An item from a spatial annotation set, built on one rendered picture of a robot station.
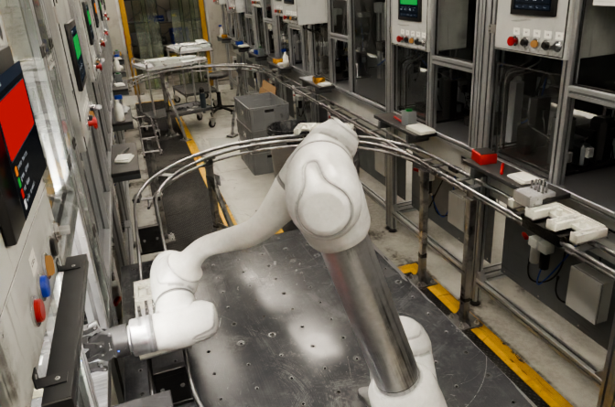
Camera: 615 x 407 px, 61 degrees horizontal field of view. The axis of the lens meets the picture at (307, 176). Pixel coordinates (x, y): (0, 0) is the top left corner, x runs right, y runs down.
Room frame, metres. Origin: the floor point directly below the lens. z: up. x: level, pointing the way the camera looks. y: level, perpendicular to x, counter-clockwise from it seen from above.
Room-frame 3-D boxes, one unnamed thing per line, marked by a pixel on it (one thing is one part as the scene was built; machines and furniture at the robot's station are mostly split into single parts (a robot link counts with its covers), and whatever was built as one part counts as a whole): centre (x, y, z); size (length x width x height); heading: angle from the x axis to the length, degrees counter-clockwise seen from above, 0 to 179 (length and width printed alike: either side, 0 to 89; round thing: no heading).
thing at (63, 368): (0.63, 0.36, 1.37); 0.36 x 0.04 x 0.04; 18
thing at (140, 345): (1.04, 0.43, 1.00); 0.09 x 0.06 x 0.09; 18
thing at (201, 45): (7.90, 1.62, 0.48); 0.84 x 0.58 x 0.97; 26
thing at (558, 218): (1.81, -0.95, 0.84); 0.37 x 0.14 x 0.10; 18
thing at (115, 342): (1.02, 0.50, 1.00); 0.09 x 0.07 x 0.08; 108
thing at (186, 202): (5.61, 1.51, 0.01); 5.85 x 0.59 x 0.01; 18
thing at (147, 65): (6.57, 1.61, 0.48); 0.88 x 0.56 x 0.96; 126
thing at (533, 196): (1.92, -0.91, 0.92); 0.13 x 0.10 x 0.09; 108
